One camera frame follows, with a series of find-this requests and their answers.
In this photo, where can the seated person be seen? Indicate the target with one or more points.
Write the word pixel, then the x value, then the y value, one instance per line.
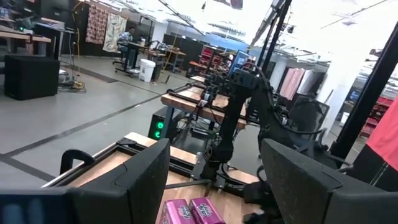
pixel 126 37

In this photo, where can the blue screen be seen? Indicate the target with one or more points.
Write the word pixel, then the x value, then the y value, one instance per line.
pixel 237 60

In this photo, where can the thick black frame post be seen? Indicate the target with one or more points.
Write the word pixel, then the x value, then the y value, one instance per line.
pixel 367 99

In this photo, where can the wooden desk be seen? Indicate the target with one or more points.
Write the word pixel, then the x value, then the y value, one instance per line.
pixel 18 35

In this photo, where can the Raisin Bran cereal box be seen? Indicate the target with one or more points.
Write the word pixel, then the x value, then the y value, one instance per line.
pixel 205 213
pixel 177 214

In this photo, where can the slim black rig upright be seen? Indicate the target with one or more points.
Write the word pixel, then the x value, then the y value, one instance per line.
pixel 276 31

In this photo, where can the black office chair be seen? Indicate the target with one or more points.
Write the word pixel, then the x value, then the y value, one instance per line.
pixel 308 115

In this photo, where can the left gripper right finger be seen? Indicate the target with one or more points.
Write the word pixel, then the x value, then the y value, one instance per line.
pixel 311 199

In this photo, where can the white hanging cloth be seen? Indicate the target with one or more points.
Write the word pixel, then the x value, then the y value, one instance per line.
pixel 311 81

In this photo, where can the wooden workbench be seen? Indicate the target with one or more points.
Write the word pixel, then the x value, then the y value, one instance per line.
pixel 186 105

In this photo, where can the red shelf rack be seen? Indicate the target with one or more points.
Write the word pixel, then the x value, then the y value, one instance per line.
pixel 206 57

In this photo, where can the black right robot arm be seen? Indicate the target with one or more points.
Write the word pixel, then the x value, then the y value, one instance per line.
pixel 233 118

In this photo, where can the black computer with green lights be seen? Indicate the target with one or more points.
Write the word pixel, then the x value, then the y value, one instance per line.
pixel 154 119

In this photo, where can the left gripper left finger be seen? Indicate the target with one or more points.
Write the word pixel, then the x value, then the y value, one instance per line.
pixel 124 199

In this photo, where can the red floral hanging cloth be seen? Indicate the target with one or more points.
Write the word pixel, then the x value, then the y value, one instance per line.
pixel 97 25

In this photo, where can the black cabinet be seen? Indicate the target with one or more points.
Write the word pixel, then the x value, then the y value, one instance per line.
pixel 31 77

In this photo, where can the pink hanging cloth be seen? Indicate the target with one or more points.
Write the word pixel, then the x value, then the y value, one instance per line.
pixel 290 82

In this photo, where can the white trash bin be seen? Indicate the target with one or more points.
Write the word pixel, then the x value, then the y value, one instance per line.
pixel 146 70

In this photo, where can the pale leaf-print hanging cloth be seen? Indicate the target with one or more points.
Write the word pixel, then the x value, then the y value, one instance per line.
pixel 113 32

